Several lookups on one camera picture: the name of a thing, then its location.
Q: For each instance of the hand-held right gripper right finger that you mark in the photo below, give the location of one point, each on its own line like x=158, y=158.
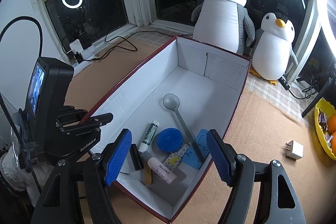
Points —
x=219, y=158

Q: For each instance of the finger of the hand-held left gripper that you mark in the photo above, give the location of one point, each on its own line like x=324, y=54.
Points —
x=97, y=120
x=73, y=111

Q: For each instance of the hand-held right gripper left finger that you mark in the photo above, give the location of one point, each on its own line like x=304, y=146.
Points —
x=118, y=158

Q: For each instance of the black cylinder tube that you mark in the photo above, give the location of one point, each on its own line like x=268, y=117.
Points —
x=136, y=158

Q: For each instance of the blue phone stand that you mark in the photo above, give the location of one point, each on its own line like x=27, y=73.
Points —
x=190, y=158

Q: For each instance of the wooden clothespin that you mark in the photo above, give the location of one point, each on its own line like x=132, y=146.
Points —
x=148, y=175

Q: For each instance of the green white lip balm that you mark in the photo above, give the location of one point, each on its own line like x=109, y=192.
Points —
x=148, y=137

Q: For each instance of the patterned white lighter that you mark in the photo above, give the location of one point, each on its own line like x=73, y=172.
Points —
x=174, y=159

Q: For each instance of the small white pink bottle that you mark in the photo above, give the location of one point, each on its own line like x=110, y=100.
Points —
x=161, y=171

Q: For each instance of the blue round lid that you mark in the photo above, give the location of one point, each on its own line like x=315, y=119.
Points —
x=168, y=138

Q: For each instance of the grey spoon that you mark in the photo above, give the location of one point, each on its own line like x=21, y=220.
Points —
x=170, y=102

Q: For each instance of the red cardboard box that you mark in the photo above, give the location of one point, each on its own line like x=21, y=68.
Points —
x=189, y=61

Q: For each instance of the person's left forearm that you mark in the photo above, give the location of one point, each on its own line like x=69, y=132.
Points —
x=13, y=174

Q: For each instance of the black plug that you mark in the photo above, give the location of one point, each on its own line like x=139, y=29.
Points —
x=78, y=56

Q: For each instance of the white power adapter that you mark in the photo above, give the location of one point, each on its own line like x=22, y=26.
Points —
x=76, y=45

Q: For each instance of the white power strip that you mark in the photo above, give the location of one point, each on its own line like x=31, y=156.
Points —
x=88, y=52

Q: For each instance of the tan mat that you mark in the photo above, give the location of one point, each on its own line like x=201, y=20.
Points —
x=262, y=121

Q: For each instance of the white charger plug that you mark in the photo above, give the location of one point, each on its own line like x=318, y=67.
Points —
x=295, y=150

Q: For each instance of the yellow fruit bowl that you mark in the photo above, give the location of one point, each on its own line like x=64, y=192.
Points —
x=319, y=129

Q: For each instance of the pile of silver wrapped candies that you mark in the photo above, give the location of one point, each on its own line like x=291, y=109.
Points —
x=328, y=138

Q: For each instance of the pile of wrapped chocolate bars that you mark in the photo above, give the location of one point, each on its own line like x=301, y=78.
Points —
x=323, y=119

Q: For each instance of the small penguin plush toy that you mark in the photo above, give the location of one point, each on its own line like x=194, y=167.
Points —
x=273, y=56

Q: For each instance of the large penguin plush toy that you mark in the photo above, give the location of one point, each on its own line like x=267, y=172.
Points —
x=220, y=24

